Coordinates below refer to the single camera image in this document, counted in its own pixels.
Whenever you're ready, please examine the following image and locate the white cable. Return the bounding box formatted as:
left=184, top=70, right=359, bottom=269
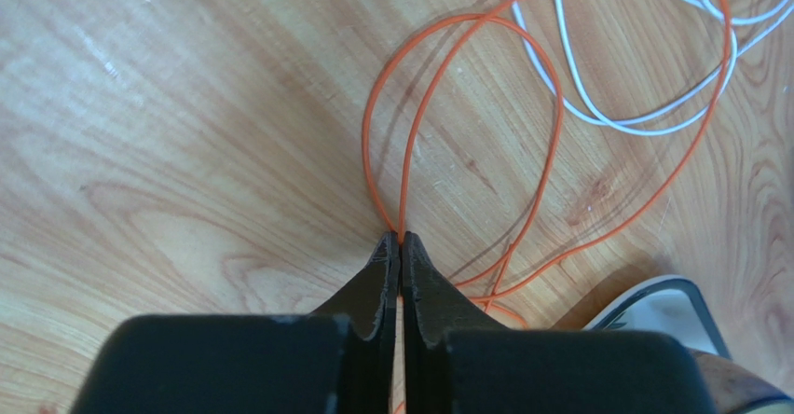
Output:
left=496, top=0, right=794, bottom=138

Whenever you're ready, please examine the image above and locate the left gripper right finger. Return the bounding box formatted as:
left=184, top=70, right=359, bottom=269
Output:
left=400, top=233, right=717, bottom=413

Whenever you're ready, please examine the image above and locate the beige ceramic bowl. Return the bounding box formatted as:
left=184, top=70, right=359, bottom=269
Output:
left=689, top=349, right=793, bottom=414

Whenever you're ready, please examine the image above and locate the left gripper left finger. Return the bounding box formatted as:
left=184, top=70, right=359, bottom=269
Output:
left=73, top=232, right=400, bottom=413

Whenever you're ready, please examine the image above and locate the orange cable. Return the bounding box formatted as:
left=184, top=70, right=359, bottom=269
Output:
left=361, top=0, right=734, bottom=414

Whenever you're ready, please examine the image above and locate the strawberry print tray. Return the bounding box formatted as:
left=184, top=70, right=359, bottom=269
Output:
left=584, top=274, right=732, bottom=360

